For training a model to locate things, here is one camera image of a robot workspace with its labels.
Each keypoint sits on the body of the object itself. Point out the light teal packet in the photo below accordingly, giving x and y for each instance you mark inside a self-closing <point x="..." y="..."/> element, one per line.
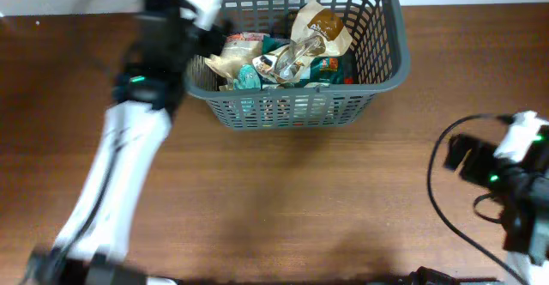
<point x="247" y="78"/>

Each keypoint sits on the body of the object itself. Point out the green white snack bag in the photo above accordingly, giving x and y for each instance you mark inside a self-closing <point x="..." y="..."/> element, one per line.
<point x="324" y="71"/>

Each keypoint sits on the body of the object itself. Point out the grey plastic basket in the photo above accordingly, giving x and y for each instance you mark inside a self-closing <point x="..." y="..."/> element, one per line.
<point x="381" y="62"/>

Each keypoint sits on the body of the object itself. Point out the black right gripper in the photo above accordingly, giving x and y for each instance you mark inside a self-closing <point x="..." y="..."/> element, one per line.
<point x="465" y="160"/>

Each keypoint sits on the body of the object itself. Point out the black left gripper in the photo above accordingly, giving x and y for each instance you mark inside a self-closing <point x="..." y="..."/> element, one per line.
<point x="213" y="36"/>

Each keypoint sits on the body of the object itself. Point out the brown wrapper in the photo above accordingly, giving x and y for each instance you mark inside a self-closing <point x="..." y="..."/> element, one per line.
<point x="235" y="54"/>
<point x="317" y="32"/>

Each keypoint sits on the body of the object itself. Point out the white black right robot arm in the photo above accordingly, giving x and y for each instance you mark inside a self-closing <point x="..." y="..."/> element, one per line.
<point x="515" y="173"/>

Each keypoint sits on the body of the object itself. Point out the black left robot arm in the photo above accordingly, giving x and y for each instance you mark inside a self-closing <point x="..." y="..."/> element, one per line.
<point x="93" y="243"/>

